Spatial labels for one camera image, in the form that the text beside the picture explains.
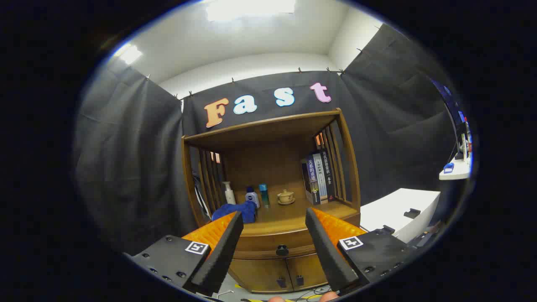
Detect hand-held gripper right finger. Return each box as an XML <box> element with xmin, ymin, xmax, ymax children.
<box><xmin>305</xmin><ymin>207</ymin><xmax>420</xmax><ymax>296</ymax></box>

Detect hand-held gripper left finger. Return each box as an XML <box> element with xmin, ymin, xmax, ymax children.
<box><xmin>124</xmin><ymin>211</ymin><xmax>244</xmax><ymax>297</ymax></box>

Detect wooden drawer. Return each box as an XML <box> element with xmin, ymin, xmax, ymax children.
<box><xmin>232</xmin><ymin>216</ymin><xmax>361</xmax><ymax>260</ymax></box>

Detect wooden cabinet door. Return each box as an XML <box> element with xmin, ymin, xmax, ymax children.
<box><xmin>229</xmin><ymin>257</ymin><xmax>293</xmax><ymax>293</ymax></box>
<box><xmin>286</xmin><ymin>253</ymin><xmax>328</xmax><ymax>291</ymax></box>

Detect wooden countertop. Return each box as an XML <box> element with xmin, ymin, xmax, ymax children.
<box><xmin>210</xmin><ymin>197</ymin><xmax>360</xmax><ymax>235</ymax></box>

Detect white side cabinet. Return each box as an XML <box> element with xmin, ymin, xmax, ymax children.
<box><xmin>360</xmin><ymin>188</ymin><xmax>441</xmax><ymax>244</ymax></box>

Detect wooden cabinet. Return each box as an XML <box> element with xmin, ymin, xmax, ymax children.
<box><xmin>181</xmin><ymin>108</ymin><xmax>361</xmax><ymax>294</ymax></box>

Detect blue folded towel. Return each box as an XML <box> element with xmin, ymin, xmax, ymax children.
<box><xmin>211</xmin><ymin>200</ymin><xmax>258</xmax><ymax>224</ymax></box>

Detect white pump bottle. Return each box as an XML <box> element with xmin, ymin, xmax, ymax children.
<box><xmin>222</xmin><ymin>181</ymin><xmax>236</xmax><ymax>205</ymax></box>

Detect white lotion bottle blue cap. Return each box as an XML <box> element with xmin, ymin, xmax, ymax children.
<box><xmin>245</xmin><ymin>186</ymin><xmax>260</xmax><ymax>209</ymax></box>

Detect book with blue spine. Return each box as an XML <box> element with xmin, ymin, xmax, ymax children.
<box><xmin>301</xmin><ymin>156</ymin><xmax>321</xmax><ymax>206</ymax></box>

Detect book with pale spine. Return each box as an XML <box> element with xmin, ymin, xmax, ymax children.
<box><xmin>313</xmin><ymin>152</ymin><xmax>328</xmax><ymax>203</ymax></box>

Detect book with black spine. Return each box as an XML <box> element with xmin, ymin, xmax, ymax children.
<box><xmin>321</xmin><ymin>149</ymin><xmax>336</xmax><ymax>201</ymax></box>

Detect dark grey equipment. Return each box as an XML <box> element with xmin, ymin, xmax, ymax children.
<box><xmin>407</xmin><ymin>222</ymin><xmax>442</xmax><ymax>249</ymax></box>

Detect black backdrop cloth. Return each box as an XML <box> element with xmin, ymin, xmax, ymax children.
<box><xmin>73</xmin><ymin>23</ymin><xmax>466</xmax><ymax>256</ymax></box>

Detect white desk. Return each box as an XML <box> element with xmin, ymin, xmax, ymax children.
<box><xmin>439</xmin><ymin>157</ymin><xmax>472</xmax><ymax>181</ymax></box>

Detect ceiling light panel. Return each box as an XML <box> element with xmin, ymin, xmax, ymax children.
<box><xmin>115</xmin><ymin>44</ymin><xmax>143</xmax><ymax>65</ymax></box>

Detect floor cables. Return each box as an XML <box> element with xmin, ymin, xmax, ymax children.
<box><xmin>294</xmin><ymin>286</ymin><xmax>333</xmax><ymax>301</ymax></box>

